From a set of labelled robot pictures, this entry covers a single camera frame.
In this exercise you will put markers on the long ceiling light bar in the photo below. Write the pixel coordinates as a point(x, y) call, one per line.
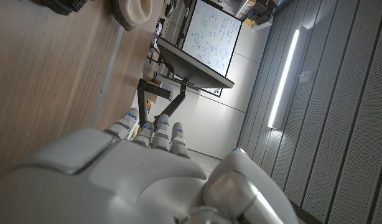
point(286, 74)

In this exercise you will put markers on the whiteboard with writing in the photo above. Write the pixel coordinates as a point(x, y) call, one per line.
point(212, 34)

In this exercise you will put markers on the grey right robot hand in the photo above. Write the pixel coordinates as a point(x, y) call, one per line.
point(132, 180)

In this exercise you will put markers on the black computer monitor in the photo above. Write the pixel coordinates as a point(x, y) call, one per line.
point(191, 70)

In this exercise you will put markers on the white shelf cabinet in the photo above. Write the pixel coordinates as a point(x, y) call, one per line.
point(262, 23)

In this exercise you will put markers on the beige plaid scarf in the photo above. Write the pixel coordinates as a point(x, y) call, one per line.
point(135, 12)

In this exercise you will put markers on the white game controller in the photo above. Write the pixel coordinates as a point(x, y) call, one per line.
point(156, 31)

